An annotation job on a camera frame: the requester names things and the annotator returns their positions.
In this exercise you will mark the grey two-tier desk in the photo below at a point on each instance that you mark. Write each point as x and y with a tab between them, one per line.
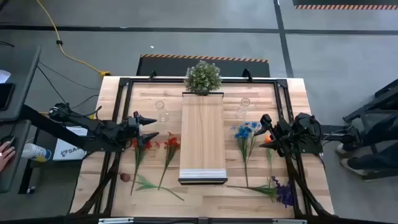
18	77

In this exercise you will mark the clear glass vase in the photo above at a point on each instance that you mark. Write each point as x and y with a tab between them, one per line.
242	112
161	116

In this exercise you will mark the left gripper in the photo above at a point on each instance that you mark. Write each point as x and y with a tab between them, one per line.
132	130

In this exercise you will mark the person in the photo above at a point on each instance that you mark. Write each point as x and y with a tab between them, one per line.
373	161

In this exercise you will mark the blue artificial flower stem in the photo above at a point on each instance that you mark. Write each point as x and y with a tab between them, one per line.
243	133

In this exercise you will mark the silver aluminium extrusion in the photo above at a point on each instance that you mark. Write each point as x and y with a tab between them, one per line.
289	221
115	221

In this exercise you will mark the black mat striped edge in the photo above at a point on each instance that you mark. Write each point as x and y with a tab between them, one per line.
168	67

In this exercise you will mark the red artificial flower stem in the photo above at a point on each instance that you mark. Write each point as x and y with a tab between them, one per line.
172	143
139	157

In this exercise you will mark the black metal cart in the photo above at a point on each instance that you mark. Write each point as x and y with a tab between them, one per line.
382	102

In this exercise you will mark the purple artificial flower stem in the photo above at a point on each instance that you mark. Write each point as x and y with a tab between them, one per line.
284	194

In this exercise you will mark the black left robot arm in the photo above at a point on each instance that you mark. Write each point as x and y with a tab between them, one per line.
109	132

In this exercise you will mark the white printed cardboard box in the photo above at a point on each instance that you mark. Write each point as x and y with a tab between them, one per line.
66	151

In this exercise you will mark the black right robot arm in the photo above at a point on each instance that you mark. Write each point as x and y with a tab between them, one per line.
306	124

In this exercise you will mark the dark red artificial tulip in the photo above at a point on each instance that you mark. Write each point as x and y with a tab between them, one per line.
125	177

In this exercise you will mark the green potted plant black pot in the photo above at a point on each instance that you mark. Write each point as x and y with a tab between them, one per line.
202	77

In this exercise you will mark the white spray can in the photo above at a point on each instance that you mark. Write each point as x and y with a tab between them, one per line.
35	152

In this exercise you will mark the orange artificial tulip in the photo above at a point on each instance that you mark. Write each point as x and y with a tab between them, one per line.
268	138

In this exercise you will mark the wooden shelf black metal frame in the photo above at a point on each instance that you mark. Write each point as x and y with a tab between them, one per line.
202	133

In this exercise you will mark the black aluminium rig frame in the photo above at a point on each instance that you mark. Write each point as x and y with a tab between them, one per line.
149	81

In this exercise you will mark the person's hand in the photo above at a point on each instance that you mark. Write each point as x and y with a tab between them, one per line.
6	155

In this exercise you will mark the black table clamp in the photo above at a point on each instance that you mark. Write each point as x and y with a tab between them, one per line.
247	75
152	75

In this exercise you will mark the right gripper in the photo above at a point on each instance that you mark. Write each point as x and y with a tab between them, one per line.
283	137

